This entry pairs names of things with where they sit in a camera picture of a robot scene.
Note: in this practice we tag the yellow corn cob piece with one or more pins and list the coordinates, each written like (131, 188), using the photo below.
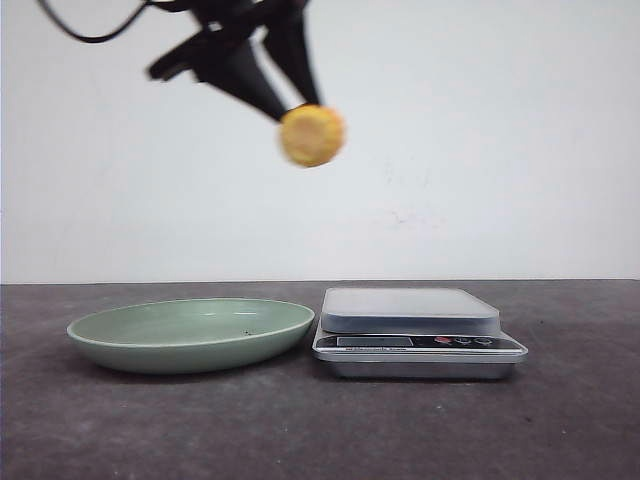
(311, 135)

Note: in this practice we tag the silver digital kitchen scale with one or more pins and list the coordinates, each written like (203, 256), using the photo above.
(416, 332)

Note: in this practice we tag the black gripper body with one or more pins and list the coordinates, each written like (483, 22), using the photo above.
(223, 26)

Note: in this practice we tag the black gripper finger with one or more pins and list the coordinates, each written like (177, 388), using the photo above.
(285, 42)
(239, 75)

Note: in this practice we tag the green shallow plate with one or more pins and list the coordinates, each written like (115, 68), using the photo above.
(191, 335)

